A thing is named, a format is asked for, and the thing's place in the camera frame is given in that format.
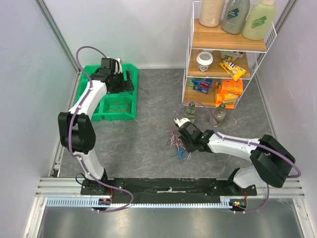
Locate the left glass bottle green cap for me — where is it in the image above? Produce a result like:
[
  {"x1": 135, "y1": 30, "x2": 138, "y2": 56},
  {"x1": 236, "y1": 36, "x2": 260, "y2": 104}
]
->
[{"x1": 184, "y1": 102, "x2": 196, "y2": 123}]

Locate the green compartment bin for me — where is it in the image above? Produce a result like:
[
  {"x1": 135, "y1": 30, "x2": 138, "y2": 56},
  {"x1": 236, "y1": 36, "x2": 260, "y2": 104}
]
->
[{"x1": 76, "y1": 63, "x2": 139, "y2": 122}]

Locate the white cup carton pack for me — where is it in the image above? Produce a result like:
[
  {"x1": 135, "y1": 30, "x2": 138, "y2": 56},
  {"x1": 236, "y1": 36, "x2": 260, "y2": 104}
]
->
[{"x1": 220, "y1": 51, "x2": 243, "y2": 62}]

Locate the orange snack boxes stack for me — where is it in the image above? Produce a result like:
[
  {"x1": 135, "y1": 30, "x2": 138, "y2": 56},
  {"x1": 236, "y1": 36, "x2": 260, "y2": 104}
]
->
[{"x1": 215, "y1": 79, "x2": 244, "y2": 109}]

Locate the right glass bottle green cap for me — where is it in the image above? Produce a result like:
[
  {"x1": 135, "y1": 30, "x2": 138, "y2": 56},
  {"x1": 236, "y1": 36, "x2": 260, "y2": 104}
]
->
[{"x1": 212, "y1": 104, "x2": 226, "y2": 127}]

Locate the yellow candy bag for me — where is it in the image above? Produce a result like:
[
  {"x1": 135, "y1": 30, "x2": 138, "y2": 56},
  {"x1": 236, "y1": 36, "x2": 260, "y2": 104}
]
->
[{"x1": 218, "y1": 57, "x2": 246, "y2": 81}]

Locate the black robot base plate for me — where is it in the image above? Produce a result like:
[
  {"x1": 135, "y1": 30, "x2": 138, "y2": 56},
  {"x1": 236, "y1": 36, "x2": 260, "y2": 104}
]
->
[{"x1": 80, "y1": 177, "x2": 258, "y2": 198}]

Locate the glass bottle green cap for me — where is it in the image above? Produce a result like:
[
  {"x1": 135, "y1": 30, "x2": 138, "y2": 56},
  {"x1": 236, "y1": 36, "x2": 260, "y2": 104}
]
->
[
  {"x1": 184, "y1": 102, "x2": 196, "y2": 123},
  {"x1": 212, "y1": 104, "x2": 226, "y2": 127}
]

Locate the white wire wooden shelf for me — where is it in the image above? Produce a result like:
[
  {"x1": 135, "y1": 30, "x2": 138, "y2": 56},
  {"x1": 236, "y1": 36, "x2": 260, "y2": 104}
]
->
[{"x1": 182, "y1": 1, "x2": 277, "y2": 107}]

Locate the blue snack box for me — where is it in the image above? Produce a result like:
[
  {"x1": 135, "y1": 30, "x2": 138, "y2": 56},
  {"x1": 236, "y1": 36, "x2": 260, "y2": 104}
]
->
[{"x1": 188, "y1": 78, "x2": 212, "y2": 94}]

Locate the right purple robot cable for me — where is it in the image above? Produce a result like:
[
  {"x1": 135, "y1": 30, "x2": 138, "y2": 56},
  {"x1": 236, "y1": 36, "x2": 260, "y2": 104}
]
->
[{"x1": 174, "y1": 100, "x2": 302, "y2": 214}]

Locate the orange wire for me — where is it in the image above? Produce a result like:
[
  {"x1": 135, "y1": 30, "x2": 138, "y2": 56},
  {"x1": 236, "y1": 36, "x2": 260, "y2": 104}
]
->
[{"x1": 106, "y1": 100, "x2": 132, "y2": 113}]

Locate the white paper coffee cup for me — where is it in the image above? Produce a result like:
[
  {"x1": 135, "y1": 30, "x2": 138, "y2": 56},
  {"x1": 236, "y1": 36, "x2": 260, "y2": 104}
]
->
[{"x1": 196, "y1": 51, "x2": 213, "y2": 72}]

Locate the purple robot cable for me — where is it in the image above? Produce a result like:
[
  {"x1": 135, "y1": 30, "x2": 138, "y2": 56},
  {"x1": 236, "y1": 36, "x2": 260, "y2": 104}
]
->
[
  {"x1": 174, "y1": 100, "x2": 302, "y2": 214},
  {"x1": 68, "y1": 46, "x2": 135, "y2": 214}
]

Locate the coloured wire bundle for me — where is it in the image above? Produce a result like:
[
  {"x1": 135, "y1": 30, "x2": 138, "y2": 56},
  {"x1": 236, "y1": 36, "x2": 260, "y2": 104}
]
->
[{"x1": 166, "y1": 132, "x2": 194, "y2": 163}]

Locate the grey shampoo bottle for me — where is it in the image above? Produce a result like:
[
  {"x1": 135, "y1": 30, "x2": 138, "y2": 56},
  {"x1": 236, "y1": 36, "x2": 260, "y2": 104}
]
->
[{"x1": 222, "y1": 0, "x2": 250, "y2": 35}]

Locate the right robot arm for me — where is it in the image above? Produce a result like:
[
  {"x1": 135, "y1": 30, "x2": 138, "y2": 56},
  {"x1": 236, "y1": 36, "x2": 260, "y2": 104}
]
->
[{"x1": 175, "y1": 118, "x2": 295, "y2": 195}]

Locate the grey slotted cable duct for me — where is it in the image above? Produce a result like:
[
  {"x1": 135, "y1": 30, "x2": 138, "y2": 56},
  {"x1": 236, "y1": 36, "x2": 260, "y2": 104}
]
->
[{"x1": 46, "y1": 197, "x2": 245, "y2": 209}]

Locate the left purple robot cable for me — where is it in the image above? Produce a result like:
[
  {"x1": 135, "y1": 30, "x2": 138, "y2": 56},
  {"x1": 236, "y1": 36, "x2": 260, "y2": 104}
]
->
[{"x1": 68, "y1": 46, "x2": 135, "y2": 214}]

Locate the light green shampoo bottle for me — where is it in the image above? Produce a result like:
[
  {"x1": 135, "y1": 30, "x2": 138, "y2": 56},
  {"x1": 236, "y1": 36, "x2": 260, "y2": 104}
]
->
[{"x1": 242, "y1": 0, "x2": 276, "y2": 41}]

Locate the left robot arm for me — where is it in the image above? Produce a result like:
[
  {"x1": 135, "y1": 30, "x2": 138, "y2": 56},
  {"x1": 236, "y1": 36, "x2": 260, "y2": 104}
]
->
[{"x1": 57, "y1": 71, "x2": 109, "y2": 195}]

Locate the beige lotion bottle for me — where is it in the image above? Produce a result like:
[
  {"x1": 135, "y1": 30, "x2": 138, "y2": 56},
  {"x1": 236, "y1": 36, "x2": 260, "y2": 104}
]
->
[{"x1": 199, "y1": 0, "x2": 225, "y2": 27}]

